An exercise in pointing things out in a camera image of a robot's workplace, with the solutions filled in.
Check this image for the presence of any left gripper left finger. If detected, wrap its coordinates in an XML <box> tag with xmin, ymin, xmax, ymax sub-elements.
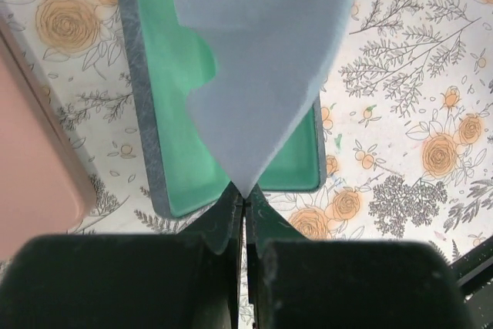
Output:
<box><xmin>1</xmin><ymin>186</ymin><xmax>242</xmax><ymax>328</ymax></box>

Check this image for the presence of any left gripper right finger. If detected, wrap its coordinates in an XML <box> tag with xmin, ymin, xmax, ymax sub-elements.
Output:
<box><xmin>245</xmin><ymin>188</ymin><xmax>472</xmax><ymax>328</ymax></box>

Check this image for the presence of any pink glasses case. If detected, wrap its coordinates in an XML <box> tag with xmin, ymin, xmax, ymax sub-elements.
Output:
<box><xmin>1</xmin><ymin>22</ymin><xmax>96</xmax><ymax>260</ymax></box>

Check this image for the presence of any blue-grey glasses case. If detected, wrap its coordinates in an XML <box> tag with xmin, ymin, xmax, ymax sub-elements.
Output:
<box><xmin>112</xmin><ymin>0</ymin><xmax>327</xmax><ymax>219</ymax></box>

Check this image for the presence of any light blue cloth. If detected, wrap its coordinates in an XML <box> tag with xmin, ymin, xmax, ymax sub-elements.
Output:
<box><xmin>173</xmin><ymin>0</ymin><xmax>354</xmax><ymax>196</ymax></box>

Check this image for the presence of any floral table mat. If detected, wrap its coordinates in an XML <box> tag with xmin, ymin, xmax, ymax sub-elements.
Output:
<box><xmin>0</xmin><ymin>0</ymin><xmax>493</xmax><ymax>329</ymax></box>

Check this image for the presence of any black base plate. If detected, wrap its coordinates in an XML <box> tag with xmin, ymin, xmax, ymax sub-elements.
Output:
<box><xmin>451</xmin><ymin>239</ymin><xmax>492</xmax><ymax>297</ymax></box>

